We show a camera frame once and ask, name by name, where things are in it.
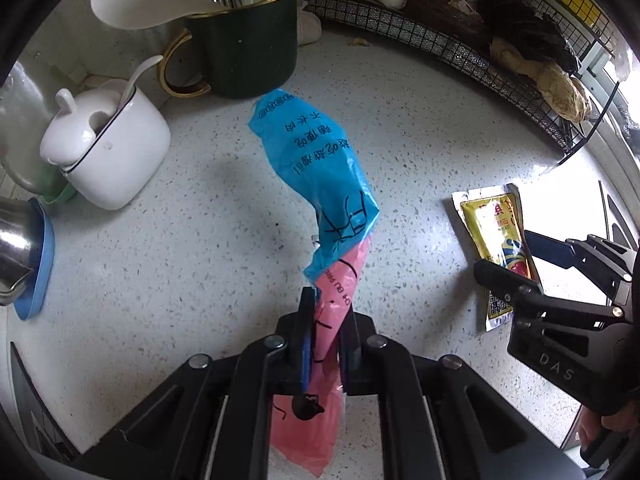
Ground white garlic clove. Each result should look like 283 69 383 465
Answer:
295 10 322 45

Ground white window frame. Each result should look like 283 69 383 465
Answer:
570 35 640 186

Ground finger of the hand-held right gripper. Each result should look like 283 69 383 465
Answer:
472 259 548 321
522 229 636 291

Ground black crumpled bag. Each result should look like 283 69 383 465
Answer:
477 0 581 73

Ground black wire rack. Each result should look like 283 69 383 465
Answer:
295 0 623 166

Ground brown dried peels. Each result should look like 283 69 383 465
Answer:
405 0 486 36

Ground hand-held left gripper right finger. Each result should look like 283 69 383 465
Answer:
340 305 581 480

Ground pink and blue wrapper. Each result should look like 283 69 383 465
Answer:
249 88 381 478

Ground steel canister with lid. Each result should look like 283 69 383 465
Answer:
0 197 38 307

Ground dark green mug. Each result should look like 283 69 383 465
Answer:
160 0 300 100

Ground yellow sauce packet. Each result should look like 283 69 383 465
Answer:
451 182 543 333

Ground white seasoning jar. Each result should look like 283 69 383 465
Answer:
40 55 172 211

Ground glass carafe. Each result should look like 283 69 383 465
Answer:
0 60 78 206

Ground dark scouring pad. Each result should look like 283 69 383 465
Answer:
617 105 640 151

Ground person's right hand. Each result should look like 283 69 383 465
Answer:
577 400 640 456

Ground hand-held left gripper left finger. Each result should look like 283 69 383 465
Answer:
75 285 318 480

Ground ginger root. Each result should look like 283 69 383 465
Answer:
490 35 593 123

